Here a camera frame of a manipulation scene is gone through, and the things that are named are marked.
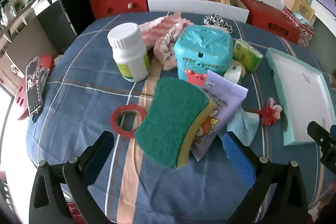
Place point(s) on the purple wet wipes pack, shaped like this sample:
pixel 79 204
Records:
pixel 225 103

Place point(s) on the red flower hair clip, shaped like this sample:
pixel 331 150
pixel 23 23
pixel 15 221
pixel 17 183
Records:
pixel 269 115

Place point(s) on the blue plaid tablecloth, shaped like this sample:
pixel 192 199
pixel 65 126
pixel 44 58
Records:
pixel 78 87

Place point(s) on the white plastic bottle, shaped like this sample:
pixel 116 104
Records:
pixel 128 53

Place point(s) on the red patterned box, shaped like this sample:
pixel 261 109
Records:
pixel 305 32

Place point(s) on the teal plastic toy box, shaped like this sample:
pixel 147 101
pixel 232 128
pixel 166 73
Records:
pixel 202 48

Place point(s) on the pale floral scrunchie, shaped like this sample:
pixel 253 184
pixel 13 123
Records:
pixel 164 50

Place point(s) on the smartphone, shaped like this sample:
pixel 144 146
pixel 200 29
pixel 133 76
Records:
pixel 34 87

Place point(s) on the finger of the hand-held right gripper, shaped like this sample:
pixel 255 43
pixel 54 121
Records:
pixel 319 134
pixel 333 130

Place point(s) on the white tape roll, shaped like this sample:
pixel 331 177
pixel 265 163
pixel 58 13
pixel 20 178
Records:
pixel 235 73

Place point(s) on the light blue cloth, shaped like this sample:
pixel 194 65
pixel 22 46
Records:
pixel 242 127

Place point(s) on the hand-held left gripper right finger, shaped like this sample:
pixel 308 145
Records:
pixel 239 158

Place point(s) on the wooden shelf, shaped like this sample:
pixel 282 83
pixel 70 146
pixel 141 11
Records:
pixel 15 61

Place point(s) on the pink chevron cloth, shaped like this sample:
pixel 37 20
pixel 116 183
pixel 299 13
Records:
pixel 155 32

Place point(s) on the white chair back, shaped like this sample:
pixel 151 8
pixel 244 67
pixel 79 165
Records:
pixel 197 7

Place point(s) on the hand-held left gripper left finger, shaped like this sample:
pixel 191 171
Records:
pixel 99 158

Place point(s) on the green and yellow scouring sponge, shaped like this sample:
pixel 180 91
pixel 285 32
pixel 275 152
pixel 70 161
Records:
pixel 170 119

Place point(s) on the leopard print scrunchie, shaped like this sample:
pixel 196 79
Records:
pixel 214 19

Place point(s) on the red plastic crate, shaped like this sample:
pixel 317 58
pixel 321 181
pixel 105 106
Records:
pixel 267 16

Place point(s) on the red tape roll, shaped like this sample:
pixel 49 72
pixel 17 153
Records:
pixel 113 119

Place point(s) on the green tissue pack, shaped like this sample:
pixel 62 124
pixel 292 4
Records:
pixel 246 53

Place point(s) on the mint green tray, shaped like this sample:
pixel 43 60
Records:
pixel 296 87

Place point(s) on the yellow gift bag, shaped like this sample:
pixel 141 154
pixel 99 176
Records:
pixel 303 7

